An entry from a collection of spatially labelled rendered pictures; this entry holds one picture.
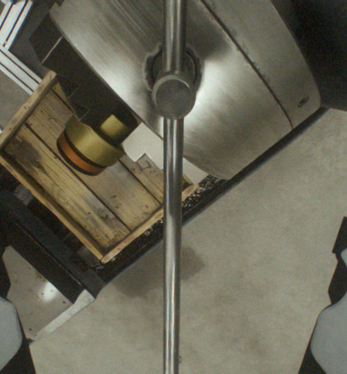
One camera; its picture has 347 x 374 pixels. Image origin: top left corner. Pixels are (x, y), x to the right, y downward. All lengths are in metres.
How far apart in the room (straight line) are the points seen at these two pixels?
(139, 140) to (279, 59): 0.20
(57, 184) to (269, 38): 0.57
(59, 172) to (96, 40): 0.48
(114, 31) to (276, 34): 0.12
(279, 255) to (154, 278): 0.73
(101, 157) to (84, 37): 0.18
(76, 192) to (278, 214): 1.15
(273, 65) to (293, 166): 1.31
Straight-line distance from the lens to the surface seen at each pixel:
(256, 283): 1.83
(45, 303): 0.78
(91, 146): 0.39
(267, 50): 0.25
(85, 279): 0.78
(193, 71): 0.24
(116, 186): 0.65
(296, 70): 0.27
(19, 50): 1.53
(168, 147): 0.18
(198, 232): 1.66
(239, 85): 0.25
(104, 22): 0.25
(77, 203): 0.71
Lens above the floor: 1.47
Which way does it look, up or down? 69 degrees down
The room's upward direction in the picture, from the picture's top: 153 degrees counter-clockwise
